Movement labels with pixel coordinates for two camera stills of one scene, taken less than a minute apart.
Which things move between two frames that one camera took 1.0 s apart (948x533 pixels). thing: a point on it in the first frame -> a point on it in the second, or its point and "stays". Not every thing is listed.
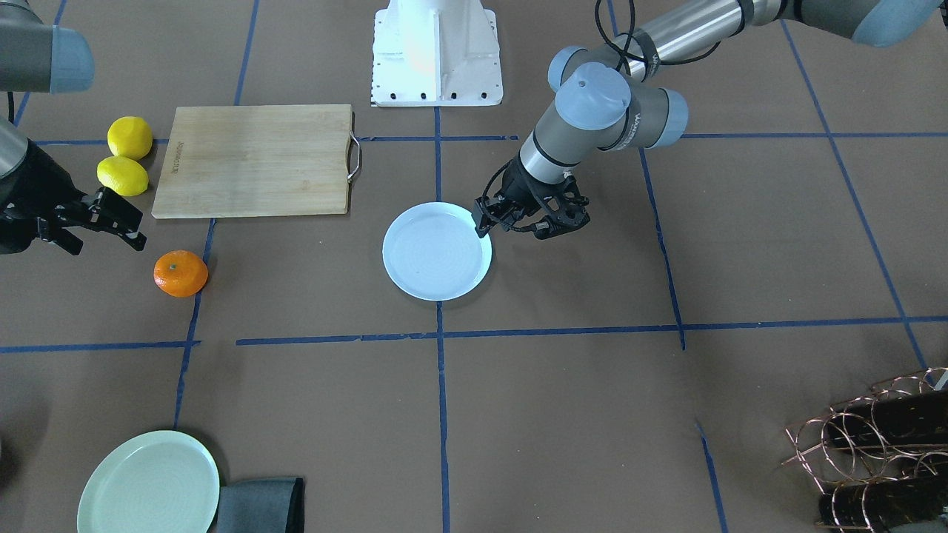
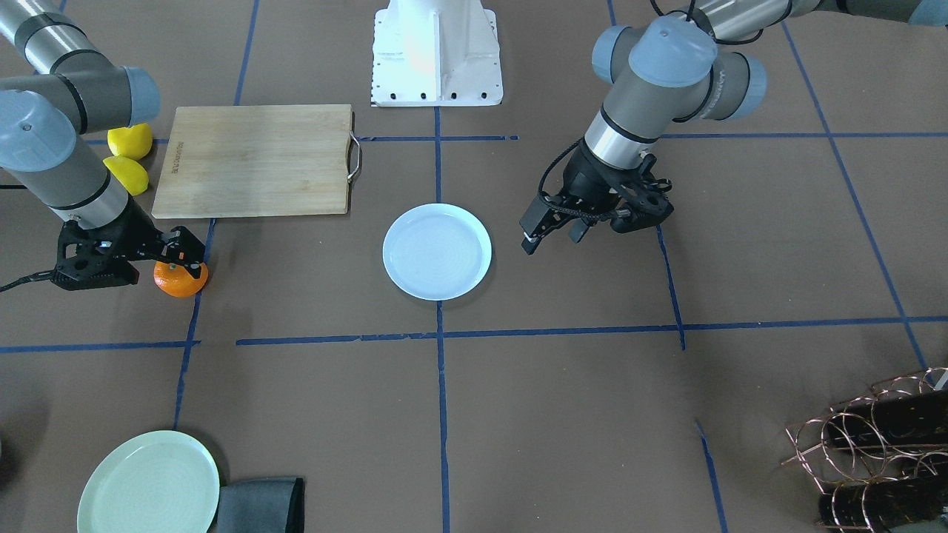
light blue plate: (433, 252) stays
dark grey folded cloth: (264, 505) stays
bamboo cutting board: (252, 161) stays
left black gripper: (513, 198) -> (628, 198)
